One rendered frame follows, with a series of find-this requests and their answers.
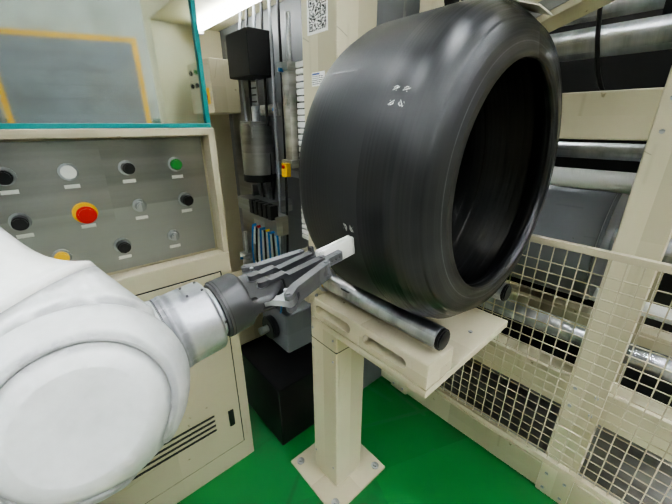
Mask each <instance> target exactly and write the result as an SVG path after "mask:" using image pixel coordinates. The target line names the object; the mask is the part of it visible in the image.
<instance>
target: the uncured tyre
mask: <svg viewBox="0 0 672 504"><path fill-rule="evenodd" d="M358 68H361V70H358V71H352V72H345V73H339V74H333V75H331V73H334V72H340V71H346V70H352V69H358ZM396 81H404V82H414V83H415V84H414V87H413V89H412V91H411V94H410V97H409V99H408V102H407V105H406V108H405V111H398V110H384V109H385V106H386V103H387V100H388V97H389V94H390V92H391V89H392V87H393V84H394V82H396ZM561 118H562V77H561V68H560V62H559V58H558V53H557V50H556V47H555V44H554V42H553V39H552V37H551V36H550V34H549V32H548V31H547V30H546V28H545V27H544V26H543V25H542V24H541V23H540V22H539V21H538V20H537V19H536V18H535V17H534V16H533V15H532V14H531V13H530V12H529V11H528V10H526V9H525V8H524V7H523V6H522V5H521V4H519V3H518V2H516V1H514V0H464V1H460V2H456V3H453V4H449V5H446V6H442V7H439V8H435V9H431V10H428V11H424V12H421V13H417V14H414V15H410V16H406V17H403V18H399V19H396V20H392V21H389V22H385V23H383V24H380V25H378V26H376V27H374V28H372V29H371V30H369V31H368V32H366V33H365V34H364V35H362V36H361V37H360V38H359V39H357V40H356V41H355V42H353V43H352V44H351V45H350V46H349V47H347V48H346V49H345V50H344V51H343V52H342V53H341V55H340V56H339V57H338V58H337V59H336V61H335V62H334V63H333V64H332V66H331V67H330V69H329V70H328V72H327V73H326V75H325V77H324V78H323V80H322V82H321V84H320V86H319V88H318V90H317V92H316V94H315V97H314V99H313V102H312V104H311V107H310V110H309V113H308V116H307V120H306V123H305V127H304V132H303V137H302V142H301V149H300V159H299V190H300V200H301V206H302V211H303V216H304V220H305V223H306V226H307V229H308V232H309V235H310V237H311V239H312V241H313V244H314V245H315V247H316V249H319V248H321V247H324V246H326V245H328V244H330V243H332V242H334V241H336V240H338V239H341V238H343V237H345V236H347V235H348V234H346V233H343V230H342V223H341V219H343V220H347V221H350V222H353V223H354V228H355V235H356V237H354V236H351V235H349V236H351V237H353V238H354V247H355V254H353V255H351V256H349V257H347V258H345V259H343V260H342V261H340V262H338V263H336V264H334V265H332V266H331V268H332V269H333V270H334V271H335V272H336V273H337V274H338V275H339V276H340V277H341V278H342V279H344V280H345V281H347V282H348V283H350V284H352V285H354V286H356V287H358V288H360V289H363V290H365V291H367V292H369V293H371V294H373V295H375V296H377V297H379V298H381V299H383V300H385V301H387V302H389V303H391V304H393V305H395V306H397V307H399V308H401V309H403V310H406V311H408V312H410V313H412V314H414V315H418V316H423V317H429V318H435V319H444V318H449V317H452V316H455V315H458V314H460V313H463V312H466V311H468V310H471V309H474V308H476V307H478V306H480V305H481V304H483V303H484V302H486V301H487V300H488V299H489V298H491V297H492V296H493V295H494V294H495V293H496V292H497V291H498V290H499V288H500V287H501V286H502V285H503V284H504V282H505V281H506V280H507V278H508V277H509V276H510V274H511V273H512V271H513V270H514V268H515V266H516V265H517V263H518V261H519V260H520V258H521V256H522V254H523V252H524V250H525V248H526V246H527V244H528V242H529V240H530V238H531V236H532V234H533V231H534V229H535V226H536V224H537V221H538V219H539V216H540V213H541V211H542V208H543V205H544V202H545V199H546V195H547V192H548V189H549V185H550V181H551V178H552V174H553V169H554V165H555V160H556V155H557V149H558V143H559V137H560V129H561Z"/></svg>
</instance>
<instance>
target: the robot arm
mask: <svg viewBox="0 0 672 504"><path fill-rule="evenodd" d="M353 254H355V247H354V238H353V237H351V236H349V235H347V236H345V237H343V238H341V239H338V240H336V241H334V242H332V243H330V244H328V245H326V246H324V247H321V248H319V249H317V250H316V251H314V247H313V246H308V251H307V252H304V249H298V250H295V251H291V252H288V253H285V254H282V255H279V256H276V257H272V258H269V259H266V260H263V261H260V262H256V263H250V264H244V265H242V266H241V270H242V275H241V276H238V277H237V276H235V275H234V274H231V273H227V274H224V275H222V276H220V277H217V278H215V279H213V280H211V281H208V282H206V283H205V285H204V286H202V285H201V284H199V283H198V282H195V281H194V282H191V283H189V284H187V285H184V286H182V287H179V288H177V289H175V290H172V291H170V292H168V293H165V294H163V295H161V296H160V295H159V296H156V297H154V298H153V299H151V300H148V301H145V302H144V301H142V300H141V299H139V298H138V297H137V296H135V295H134V294H133V293H131V292H130V291H128V290H127V289H126V288H124V287H123V286H122V285H120V284H119V283H118V282H116V281H115V280H114V279H112V278H111V277H110V276H108V275H107V274H106V273H104V272H103V271H102V270H101V269H99V268H98V267H97V266H96V265H95V264H93V263H92V262H91V261H68V260H59V259H55V258H51V257H47V256H44V255H42V254H40V253H38V252H35V251H34V250H32V249H30V248H29V247H27V246H26V245H24V244H23V243H21V242H20V241H18V240H17V239H16V238H14V237H13V236H12V235H10V234H9V233H8V232H6V231H5V230H4V229H3V228H1V227H0V504H97V503H99V502H101V501H103V500H105V499H107V498H108V497H110V496H112V495H113V494H115V493H117V492H119V491H120V490H122V489H124V488H125V487H126V486H128V485H129V484H130V483H131V481H132V480H133V479H134V478H135V477H136V475H137V474H138V472H139V471H141V470H142V469H143V468H144V467H145V466H146V465H147V464H148V463H149V462H150V461H151V460H152V459H153V457H154V456H155V455H156V454H157V453H158V452H159V450H160V449H161V448H162V447H163V445H164V444H165V443H167V442H169V441H170V440H171V439H172V438H173V436H174V435H175V433H176V431H177V429H178V427H179V425H180V422H181V420H182V418H183V415H184V413H185V410H186V406H187V403H188V397H189V391H190V368H191V367H192V366H194V364H196V363H198V362H200V361H201V360H203V359H205V358H207V357H209V356H210V355H212V354H214V353H216V352H217V351H219V350H221V349H223V348H224V347H225V346H226V345H227V342H228V338H227V336H231V337H232V336H234V335H236V334H238V333H240V332H241V331H243V330H245V329H247V328H249V327H250V326H252V325H253V324H254V323H255V321H256V318H257V316H258V315H259V314H260V313H262V312H265V311H270V310H272V309H274V308H275V307H276V306H282V307H286V309H287V312H289V313H292V312H294V311H296V309H297V307H298V306H299V304H300V302H301V301H303V300H304V299H305V298H306V297H308V296H309V295H310V294H311V293H312V292H314V291H315V290H316V289H317V288H319V287H320V286H321V285H322V284H323V283H325V282H326V281H327V280H328V279H330V278H331V277H332V275H331V266H332V265H334V264H336V263H338V262H340V261H342V260H343V259H345V258H347V257H349V256H351V255H353Z"/></svg>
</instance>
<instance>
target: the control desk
mask: <svg viewBox="0 0 672 504"><path fill-rule="evenodd" d="M0 227H1V228H3V229H4V230H5V231H6V232H8V233H9V234H10V235H12V236H13V237H14V238H16V239H17V240H18V241H20V242H21V243H23V244H24V245H26V246H27V247H29V248H30V249H32V250H34V251H35V252H38V253H40V254H42V255H44V256H47V257H51V258H55V259H59V260H68V261H91V262H92V263H93V264H95V265H96V266H97V267H98V268H99V269H101V270H102V271H103V272H104V273H106V274H107V275H108V276H110V277H111V278H112V279H114V280H115V281H116V282H118V283H119V284H120V285H122V286H123V287H124V288H126V289H127V290H128V291H130V292H131V293H133V294H134V295H135V296H137V297H138V298H139V299H141V300H142V301H144V302H145V301H148V300H151V299H153V298H154V297H156V296H159V295H160V296H161V295H163V294H165V293H168V292H170V291H172V290H175V289H177V288H179V287H182V286H184V285H187V284H189V283H191V282H194V281H195V282H198V283H199V284H201V285H202V286H204V285H205V283H206V282H208V281H211V280H213V279H215V278H217V277H220V276H222V275H224V274H227V273H231V274H232V272H231V264H230V256H229V252H228V251H229V246H228V238H227V230H226V222H225V214H224V206H223V198H222V190H221V182H220V174H219V166H218V158H217V151H216V143H215V135H214V128H91V129H0ZM227 338H228V342H227V345H226V346H225V347H224V348H223V349H221V350H219V351H217V352H216V353H214V354H212V355H210V356H209V357H207V358H205V359H203V360H201V361H200V362H198V363H196V364H194V366H192V367H191V368H190V391H189V397H188V403H187V406H186V410H185V413H184V415H183V418H182V420H181V422H180V425H179V427H178V429H177V431H176V433H175V435H174V436H173V438H172V439H171V440H170V441H169V442H167V443H165V444H164V445H163V447H162V448H161V449H160V450H159V452H158V453H157V454H156V455H155V456H154V457H153V459H152V460H151V461H150V462H149V463H148V464H147V465H146V466H145V467H144V468H143V469H142V470H141V471H139V472H138V474H137V475H136V477H135V478H134V479H133V480H132V481H131V483H130V484H129V485H128V486H126V487H125V488H124V489H122V490H120V491H119V492H117V493H115V494H113V495H112V496H110V497H108V498H107V499H105V500H103V501H101V502H99V503H97V504H177V503H178V502H180V501H181V500H183V499H184V498H186V497H187V496H189V495H190V494H192V493H193V492H195V491H196V490H198V489H199V488H200V487H202V486H203V485H205V484H206V483H208V482H209V481H211V480H212V479H214V478H215V477H217V476H218V475H220V474H221V473H223V472H224V471H225V470H227V469H228V468H230V467H231V466H233V465H234V464H236V463H237V462H239V461H240V460H242V459H243V458H245V457H246V456H248V455H249V454H251V453H252V452H253V451H254V446H253V438H252V430H251V422H250V414H249V406H248V398H247V390H246V382H245V374H244V367H243V359H242V351H241V343H240V335H239V333H238V334H236V335H234V336H232V337H231V336H227Z"/></svg>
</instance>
